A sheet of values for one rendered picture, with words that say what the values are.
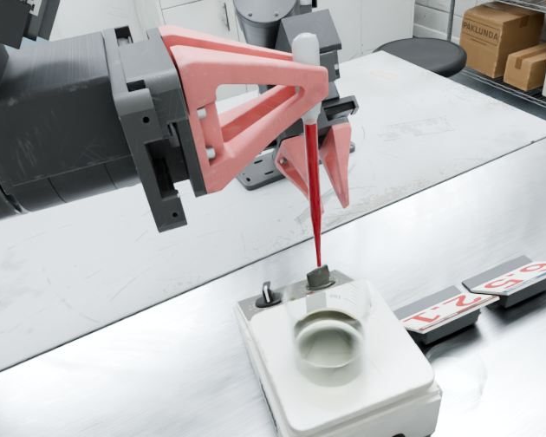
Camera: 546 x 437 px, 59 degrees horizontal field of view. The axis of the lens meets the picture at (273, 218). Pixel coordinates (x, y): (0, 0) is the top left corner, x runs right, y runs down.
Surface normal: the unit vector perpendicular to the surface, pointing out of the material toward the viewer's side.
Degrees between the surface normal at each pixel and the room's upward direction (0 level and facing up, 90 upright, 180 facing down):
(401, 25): 90
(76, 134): 90
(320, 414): 0
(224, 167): 90
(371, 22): 90
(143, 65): 0
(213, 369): 0
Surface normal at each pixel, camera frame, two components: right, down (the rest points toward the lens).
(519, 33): 0.38, 0.57
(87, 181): 0.33, 0.77
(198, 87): 0.63, 0.42
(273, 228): -0.11, -0.78
